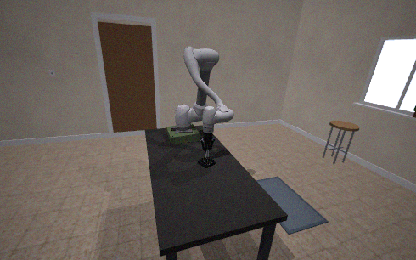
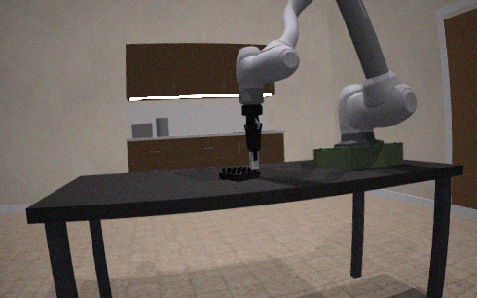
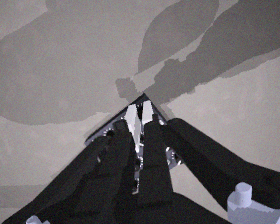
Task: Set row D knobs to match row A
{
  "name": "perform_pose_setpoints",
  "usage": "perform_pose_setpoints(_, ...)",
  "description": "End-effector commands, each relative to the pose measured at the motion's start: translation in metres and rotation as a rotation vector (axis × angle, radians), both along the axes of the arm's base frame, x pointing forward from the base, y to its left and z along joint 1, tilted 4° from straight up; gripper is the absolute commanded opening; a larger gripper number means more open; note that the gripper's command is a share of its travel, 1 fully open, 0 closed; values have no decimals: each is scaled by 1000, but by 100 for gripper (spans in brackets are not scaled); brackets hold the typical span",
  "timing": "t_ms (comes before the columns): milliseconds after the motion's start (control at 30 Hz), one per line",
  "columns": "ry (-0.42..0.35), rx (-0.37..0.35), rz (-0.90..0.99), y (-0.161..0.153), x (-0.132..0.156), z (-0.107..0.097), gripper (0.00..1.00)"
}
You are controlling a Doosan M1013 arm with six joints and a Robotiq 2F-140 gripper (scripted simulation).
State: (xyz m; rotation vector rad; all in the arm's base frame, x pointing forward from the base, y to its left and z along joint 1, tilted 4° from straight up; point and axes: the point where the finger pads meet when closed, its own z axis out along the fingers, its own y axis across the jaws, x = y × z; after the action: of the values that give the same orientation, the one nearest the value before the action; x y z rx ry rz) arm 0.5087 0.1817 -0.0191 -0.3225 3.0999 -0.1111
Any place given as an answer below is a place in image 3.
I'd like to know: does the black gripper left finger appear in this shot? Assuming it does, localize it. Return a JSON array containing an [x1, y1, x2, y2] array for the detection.
[[2, 104, 141, 224]]

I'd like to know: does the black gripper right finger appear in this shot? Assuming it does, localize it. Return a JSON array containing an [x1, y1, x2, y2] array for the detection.
[[134, 100, 280, 224]]

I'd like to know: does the grey knob box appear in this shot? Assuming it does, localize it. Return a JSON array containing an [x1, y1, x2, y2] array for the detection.
[[84, 93, 183, 193]]

